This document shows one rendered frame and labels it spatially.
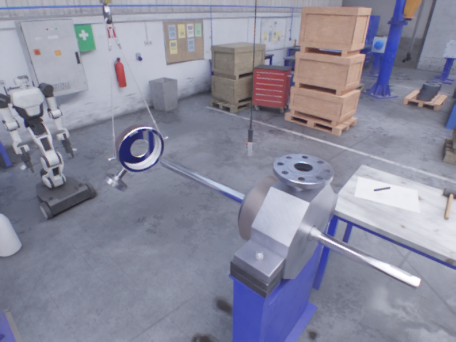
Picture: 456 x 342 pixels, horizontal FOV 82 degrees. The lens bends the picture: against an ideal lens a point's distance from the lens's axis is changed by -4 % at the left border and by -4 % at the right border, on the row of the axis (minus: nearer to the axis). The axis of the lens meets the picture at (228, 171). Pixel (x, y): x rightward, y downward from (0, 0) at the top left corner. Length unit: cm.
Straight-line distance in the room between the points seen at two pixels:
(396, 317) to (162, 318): 180
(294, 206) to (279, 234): 13
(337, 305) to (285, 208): 148
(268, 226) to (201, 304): 134
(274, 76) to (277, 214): 504
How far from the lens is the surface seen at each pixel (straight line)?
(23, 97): 334
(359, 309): 259
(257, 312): 142
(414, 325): 270
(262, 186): 135
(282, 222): 120
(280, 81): 607
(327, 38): 544
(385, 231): 193
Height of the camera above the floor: 201
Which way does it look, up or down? 31 degrees down
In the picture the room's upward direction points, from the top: straight up
